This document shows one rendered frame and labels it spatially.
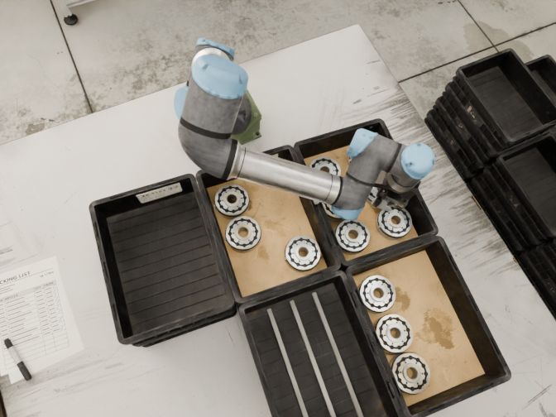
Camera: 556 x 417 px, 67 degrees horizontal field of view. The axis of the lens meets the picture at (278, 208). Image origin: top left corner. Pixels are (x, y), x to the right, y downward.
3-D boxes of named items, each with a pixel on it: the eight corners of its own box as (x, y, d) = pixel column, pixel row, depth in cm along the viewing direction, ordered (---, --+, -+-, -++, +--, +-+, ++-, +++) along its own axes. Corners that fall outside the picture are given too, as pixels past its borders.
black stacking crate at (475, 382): (336, 277, 123) (343, 269, 113) (424, 246, 128) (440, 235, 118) (393, 417, 111) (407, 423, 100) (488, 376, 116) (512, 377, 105)
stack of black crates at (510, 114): (417, 124, 222) (456, 68, 180) (463, 105, 228) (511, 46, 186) (459, 187, 211) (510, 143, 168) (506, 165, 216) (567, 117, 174)
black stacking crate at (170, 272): (103, 217, 126) (88, 203, 115) (198, 189, 131) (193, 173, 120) (132, 347, 113) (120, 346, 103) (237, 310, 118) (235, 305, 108)
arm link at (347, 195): (164, 174, 91) (363, 229, 103) (177, 127, 86) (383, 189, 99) (170, 156, 101) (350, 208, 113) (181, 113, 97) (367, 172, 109)
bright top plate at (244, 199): (209, 191, 126) (209, 190, 125) (241, 179, 128) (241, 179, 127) (222, 221, 123) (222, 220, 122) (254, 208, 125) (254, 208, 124)
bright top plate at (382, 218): (372, 212, 126) (372, 211, 126) (401, 200, 128) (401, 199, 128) (387, 242, 123) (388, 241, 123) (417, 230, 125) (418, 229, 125)
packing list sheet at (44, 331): (-22, 281, 128) (-22, 281, 127) (55, 251, 132) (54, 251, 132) (3, 387, 118) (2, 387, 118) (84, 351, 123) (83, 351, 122)
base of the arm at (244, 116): (215, 108, 151) (194, 105, 144) (240, 81, 142) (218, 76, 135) (232, 143, 148) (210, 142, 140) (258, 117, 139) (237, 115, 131)
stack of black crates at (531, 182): (460, 187, 211) (496, 155, 179) (507, 165, 216) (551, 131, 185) (506, 258, 199) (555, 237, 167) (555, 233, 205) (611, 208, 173)
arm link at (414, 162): (407, 134, 95) (443, 148, 94) (394, 152, 106) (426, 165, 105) (395, 163, 93) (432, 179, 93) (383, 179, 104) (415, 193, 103)
